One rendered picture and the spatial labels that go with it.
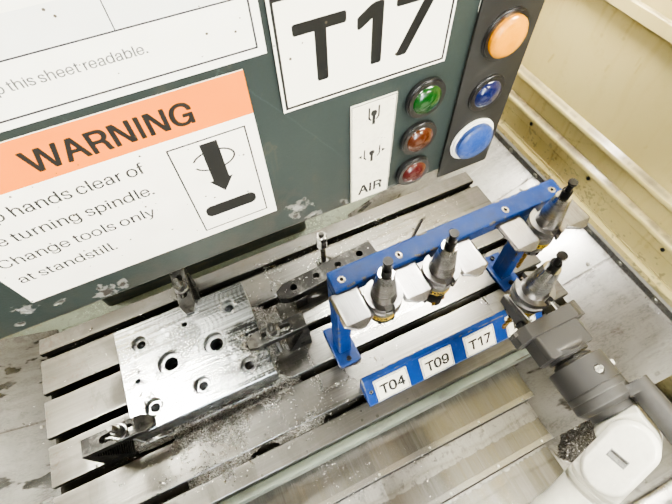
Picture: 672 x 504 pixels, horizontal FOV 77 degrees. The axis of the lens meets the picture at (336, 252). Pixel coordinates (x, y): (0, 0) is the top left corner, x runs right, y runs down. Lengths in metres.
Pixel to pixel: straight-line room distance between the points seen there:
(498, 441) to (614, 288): 0.50
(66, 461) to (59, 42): 0.98
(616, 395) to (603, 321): 0.59
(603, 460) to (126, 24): 0.70
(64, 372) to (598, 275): 1.35
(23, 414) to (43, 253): 1.23
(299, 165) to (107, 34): 0.12
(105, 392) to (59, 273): 0.84
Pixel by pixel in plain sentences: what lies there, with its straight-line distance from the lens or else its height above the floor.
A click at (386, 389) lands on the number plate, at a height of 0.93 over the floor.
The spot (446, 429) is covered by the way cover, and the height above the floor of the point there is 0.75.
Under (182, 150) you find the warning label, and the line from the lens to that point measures 0.23.
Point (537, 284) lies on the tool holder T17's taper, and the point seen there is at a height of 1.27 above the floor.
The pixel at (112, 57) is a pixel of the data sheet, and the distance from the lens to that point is 0.20.
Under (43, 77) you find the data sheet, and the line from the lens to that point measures 0.21.
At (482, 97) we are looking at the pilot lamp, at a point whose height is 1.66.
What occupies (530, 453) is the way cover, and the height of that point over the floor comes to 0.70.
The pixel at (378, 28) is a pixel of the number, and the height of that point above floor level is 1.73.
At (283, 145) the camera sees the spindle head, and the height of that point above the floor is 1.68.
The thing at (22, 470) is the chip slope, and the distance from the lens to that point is 1.44.
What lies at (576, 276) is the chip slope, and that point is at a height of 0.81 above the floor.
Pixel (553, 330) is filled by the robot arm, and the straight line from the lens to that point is 0.76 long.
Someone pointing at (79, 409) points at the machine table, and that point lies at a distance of 1.13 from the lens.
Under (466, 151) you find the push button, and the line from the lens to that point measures 0.33.
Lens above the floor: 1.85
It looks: 58 degrees down
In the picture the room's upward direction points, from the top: 3 degrees counter-clockwise
